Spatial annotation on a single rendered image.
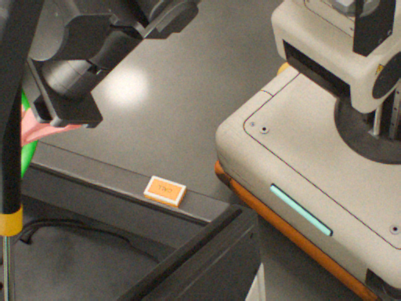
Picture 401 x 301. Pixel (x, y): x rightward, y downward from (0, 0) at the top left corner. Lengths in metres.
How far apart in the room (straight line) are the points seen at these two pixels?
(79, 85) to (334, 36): 0.74
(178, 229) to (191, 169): 1.12
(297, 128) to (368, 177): 0.21
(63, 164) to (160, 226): 0.16
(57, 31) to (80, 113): 0.14
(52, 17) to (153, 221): 0.52
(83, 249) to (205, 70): 1.31
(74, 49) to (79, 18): 0.03
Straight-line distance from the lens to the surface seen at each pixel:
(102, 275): 1.23
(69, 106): 0.84
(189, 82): 2.46
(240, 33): 2.57
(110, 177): 1.17
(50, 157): 1.21
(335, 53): 1.47
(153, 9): 0.75
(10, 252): 0.57
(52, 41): 0.74
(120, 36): 0.79
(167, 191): 1.13
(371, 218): 1.88
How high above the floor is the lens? 1.92
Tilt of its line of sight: 56 degrees down
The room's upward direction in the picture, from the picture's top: 10 degrees counter-clockwise
